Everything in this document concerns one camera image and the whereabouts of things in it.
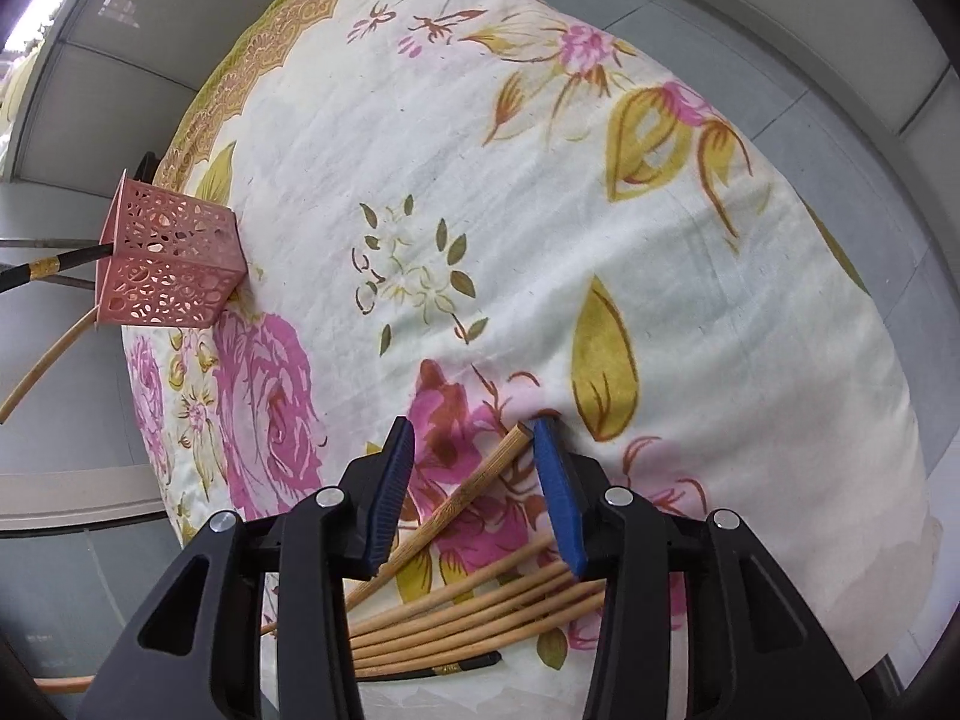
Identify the floral tablecloth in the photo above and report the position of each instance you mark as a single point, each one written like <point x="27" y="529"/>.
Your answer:
<point x="474" y="212"/>

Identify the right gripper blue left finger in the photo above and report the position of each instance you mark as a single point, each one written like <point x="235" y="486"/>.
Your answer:
<point x="192" y="650"/>

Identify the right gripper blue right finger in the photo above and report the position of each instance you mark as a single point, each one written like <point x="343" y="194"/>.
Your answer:
<point x="755" y="649"/>

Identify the pink perforated utensil holder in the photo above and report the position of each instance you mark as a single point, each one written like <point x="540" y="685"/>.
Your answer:
<point x="175" y="259"/>

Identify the white kitchen cabinets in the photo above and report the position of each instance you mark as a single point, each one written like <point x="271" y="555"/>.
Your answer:
<point x="112" y="84"/>

